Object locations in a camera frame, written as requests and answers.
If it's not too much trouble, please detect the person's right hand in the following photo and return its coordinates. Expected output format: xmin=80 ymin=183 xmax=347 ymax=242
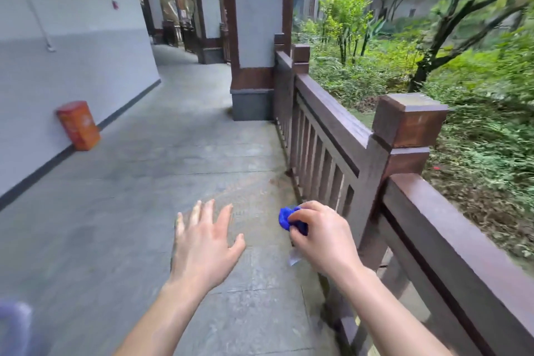
xmin=287 ymin=201 xmax=364 ymax=281

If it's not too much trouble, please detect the person's left hand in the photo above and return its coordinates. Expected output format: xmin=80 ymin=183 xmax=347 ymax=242
xmin=169 ymin=199 xmax=247 ymax=292

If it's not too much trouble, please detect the blue cloth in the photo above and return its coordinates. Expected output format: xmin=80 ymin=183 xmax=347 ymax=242
xmin=278 ymin=206 xmax=309 ymax=237

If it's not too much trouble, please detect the person's right forearm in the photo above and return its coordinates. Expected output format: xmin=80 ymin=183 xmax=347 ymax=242
xmin=333 ymin=266 xmax=454 ymax=356

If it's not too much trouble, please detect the person's left forearm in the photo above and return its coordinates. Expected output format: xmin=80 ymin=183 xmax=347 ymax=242
xmin=113 ymin=281 xmax=210 ymax=356

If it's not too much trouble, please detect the brown wooden railing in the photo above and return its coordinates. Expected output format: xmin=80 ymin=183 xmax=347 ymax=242
xmin=273 ymin=33 xmax=534 ymax=356

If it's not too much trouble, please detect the orange waste bin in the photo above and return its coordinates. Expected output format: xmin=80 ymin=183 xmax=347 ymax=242
xmin=56 ymin=101 xmax=101 ymax=151

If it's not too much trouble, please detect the grey pillar with brown trim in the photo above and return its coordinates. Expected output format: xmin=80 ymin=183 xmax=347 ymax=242
xmin=221 ymin=0 xmax=297 ymax=121
xmin=183 ymin=0 xmax=226 ymax=65

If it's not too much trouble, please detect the small green tree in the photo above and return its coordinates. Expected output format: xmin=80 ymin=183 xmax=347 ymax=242
xmin=319 ymin=0 xmax=375 ymax=67

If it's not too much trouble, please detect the dark-trunk tree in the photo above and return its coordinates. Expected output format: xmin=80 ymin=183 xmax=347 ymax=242
xmin=407 ymin=0 xmax=534 ymax=94

